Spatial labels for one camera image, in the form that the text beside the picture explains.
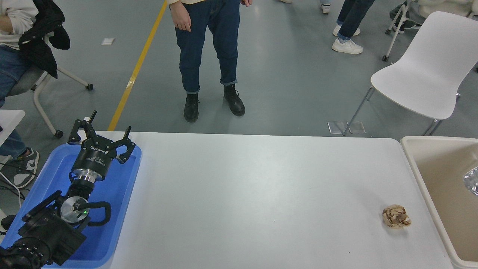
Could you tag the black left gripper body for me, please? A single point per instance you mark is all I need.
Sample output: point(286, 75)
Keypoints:
point(95, 158)

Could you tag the silver foil plate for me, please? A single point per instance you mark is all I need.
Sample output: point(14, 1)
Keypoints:
point(472, 181)

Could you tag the person's forearm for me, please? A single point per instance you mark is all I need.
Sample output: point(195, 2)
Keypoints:
point(5, 24)

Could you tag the clear floor plate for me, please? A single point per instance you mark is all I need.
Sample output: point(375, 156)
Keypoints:
point(357, 127)
point(337, 127)

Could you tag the person's right hand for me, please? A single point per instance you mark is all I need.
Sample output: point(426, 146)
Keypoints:
point(181, 16)

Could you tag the person's left hand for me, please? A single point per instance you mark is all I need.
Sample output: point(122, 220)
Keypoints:
point(246, 2)

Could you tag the blue plastic tray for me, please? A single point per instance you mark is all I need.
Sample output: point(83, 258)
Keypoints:
point(119, 186)

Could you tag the grey chair with castors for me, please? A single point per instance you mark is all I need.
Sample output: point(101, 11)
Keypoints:
point(41, 97)

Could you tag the small white table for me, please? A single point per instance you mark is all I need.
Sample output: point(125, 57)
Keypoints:
point(9, 123)

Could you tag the black jacket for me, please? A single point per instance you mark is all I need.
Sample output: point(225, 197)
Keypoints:
point(41, 41)

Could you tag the black floor object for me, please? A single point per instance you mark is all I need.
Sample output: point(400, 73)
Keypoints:
point(8, 221)

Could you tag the crumpled tan paper ball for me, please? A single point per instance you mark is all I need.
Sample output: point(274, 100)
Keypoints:
point(396, 216)

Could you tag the white chair with castors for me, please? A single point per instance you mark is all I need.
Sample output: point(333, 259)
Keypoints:
point(396, 37)

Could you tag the white chair with metal legs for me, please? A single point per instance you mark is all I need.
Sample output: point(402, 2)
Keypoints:
point(429, 67)

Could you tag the large pale bin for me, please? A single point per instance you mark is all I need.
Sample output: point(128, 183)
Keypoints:
point(440, 186)

